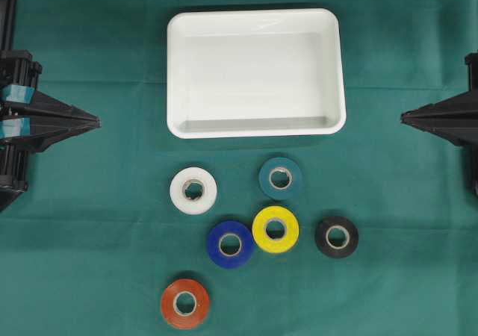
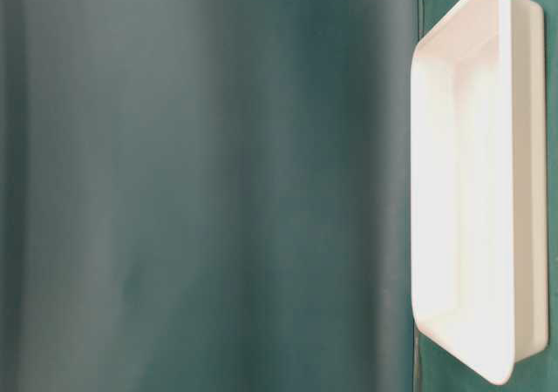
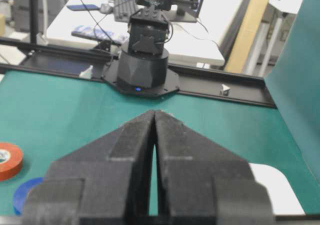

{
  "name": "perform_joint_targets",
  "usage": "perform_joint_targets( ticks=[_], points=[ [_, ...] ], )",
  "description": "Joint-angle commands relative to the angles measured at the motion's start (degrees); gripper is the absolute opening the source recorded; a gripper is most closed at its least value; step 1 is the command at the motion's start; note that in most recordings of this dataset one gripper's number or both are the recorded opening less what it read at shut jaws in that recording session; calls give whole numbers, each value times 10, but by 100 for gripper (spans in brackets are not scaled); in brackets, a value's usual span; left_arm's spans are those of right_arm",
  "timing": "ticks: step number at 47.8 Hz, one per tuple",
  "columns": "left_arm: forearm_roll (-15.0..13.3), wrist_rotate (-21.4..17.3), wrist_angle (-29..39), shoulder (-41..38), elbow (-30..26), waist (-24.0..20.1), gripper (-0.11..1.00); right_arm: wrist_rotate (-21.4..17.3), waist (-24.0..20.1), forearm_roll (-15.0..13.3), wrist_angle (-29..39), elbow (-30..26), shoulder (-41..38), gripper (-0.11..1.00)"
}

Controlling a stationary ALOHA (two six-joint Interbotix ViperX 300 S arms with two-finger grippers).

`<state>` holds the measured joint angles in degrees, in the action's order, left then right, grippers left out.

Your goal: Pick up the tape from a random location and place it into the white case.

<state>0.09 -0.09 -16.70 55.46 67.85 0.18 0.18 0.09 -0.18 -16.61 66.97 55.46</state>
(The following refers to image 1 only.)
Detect red orange tape roll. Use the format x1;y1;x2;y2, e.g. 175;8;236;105
161;279;210;330

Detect black tape roll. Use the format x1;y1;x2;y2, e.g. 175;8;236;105
315;216;359;258

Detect white plastic tray case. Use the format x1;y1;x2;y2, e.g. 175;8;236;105
167;8;347;139

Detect black metal frame rail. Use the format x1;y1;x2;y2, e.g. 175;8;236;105
0;0;17;51

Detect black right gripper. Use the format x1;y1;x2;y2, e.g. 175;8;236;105
400;52;477;196

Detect blue tape roll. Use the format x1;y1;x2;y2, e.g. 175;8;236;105
206;220;255;269

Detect white tape roll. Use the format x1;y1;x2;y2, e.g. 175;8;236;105
170;167;217;215

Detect yellow tape roll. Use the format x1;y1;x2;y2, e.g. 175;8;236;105
252;206;299;254

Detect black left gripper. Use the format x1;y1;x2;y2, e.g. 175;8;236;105
1;50;101;193

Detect teal green tape roll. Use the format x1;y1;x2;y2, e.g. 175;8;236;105
258;157;303;200

